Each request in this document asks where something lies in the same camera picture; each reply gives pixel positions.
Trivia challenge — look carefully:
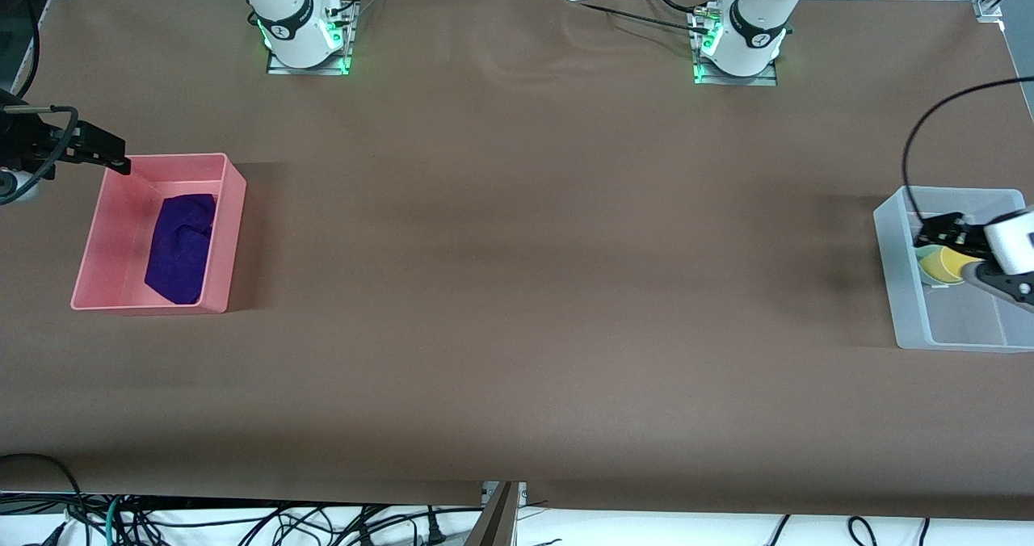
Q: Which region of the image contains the yellow cup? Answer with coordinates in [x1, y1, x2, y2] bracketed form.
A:
[918, 246, 968, 286]

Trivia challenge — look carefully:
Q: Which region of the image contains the green bowl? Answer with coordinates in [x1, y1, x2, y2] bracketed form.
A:
[916, 243, 970, 288]

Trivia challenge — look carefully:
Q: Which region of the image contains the purple microfiber cloth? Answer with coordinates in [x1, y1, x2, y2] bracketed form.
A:
[145, 194, 217, 305]

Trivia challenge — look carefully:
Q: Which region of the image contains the clear plastic storage box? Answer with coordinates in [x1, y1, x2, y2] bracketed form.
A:
[873, 186, 1034, 353]

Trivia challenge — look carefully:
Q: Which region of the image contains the pink plastic storage box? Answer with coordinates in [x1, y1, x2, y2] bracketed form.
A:
[70, 153, 247, 314]

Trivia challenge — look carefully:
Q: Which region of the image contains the brown table cover sheet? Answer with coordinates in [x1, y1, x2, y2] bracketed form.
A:
[0, 0, 1034, 521]

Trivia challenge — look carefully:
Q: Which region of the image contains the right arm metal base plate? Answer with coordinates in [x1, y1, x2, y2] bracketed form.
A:
[265, 1, 355, 77]

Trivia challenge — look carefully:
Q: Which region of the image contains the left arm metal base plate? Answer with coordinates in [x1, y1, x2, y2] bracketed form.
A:
[691, 9, 780, 87]

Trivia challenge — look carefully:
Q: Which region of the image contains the black looped floor cable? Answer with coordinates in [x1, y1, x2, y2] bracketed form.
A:
[0, 452, 90, 531]

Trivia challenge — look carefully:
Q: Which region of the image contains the black cable on table cover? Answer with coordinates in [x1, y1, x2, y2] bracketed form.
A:
[549, 0, 716, 34]

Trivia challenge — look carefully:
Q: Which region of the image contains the black floor cable tangle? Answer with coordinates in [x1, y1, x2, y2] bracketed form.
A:
[121, 504, 485, 546]

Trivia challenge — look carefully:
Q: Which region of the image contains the brown wooden post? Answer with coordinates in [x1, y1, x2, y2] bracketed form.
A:
[467, 481, 519, 546]

